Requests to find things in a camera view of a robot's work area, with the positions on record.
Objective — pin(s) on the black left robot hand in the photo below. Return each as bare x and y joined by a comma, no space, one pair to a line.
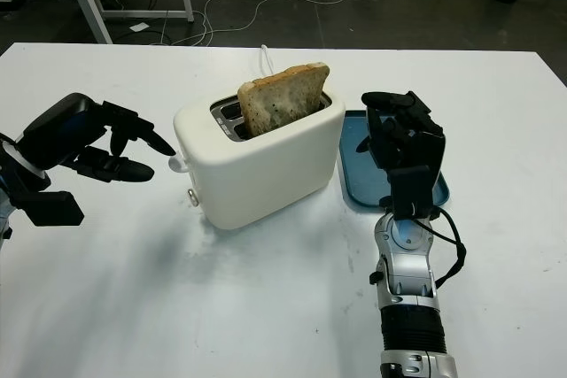
57,134

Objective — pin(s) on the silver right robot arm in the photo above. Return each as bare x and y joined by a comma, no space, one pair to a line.
407,272

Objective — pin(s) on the blue plastic tray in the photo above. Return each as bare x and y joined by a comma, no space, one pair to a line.
354,174

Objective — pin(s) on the white two-slot toaster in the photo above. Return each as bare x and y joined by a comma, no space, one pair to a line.
266,174

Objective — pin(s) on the white paper sheet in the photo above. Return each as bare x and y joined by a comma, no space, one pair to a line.
139,27

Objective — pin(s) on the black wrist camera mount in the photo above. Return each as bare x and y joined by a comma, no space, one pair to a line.
412,192
53,210

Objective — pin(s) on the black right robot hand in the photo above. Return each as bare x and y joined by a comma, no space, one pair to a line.
427,148

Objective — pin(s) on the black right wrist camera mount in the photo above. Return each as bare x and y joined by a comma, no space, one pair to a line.
412,192

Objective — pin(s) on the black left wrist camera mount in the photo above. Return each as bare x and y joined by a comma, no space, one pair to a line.
53,210

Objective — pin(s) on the brown bread slice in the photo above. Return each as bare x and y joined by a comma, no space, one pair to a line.
279,103

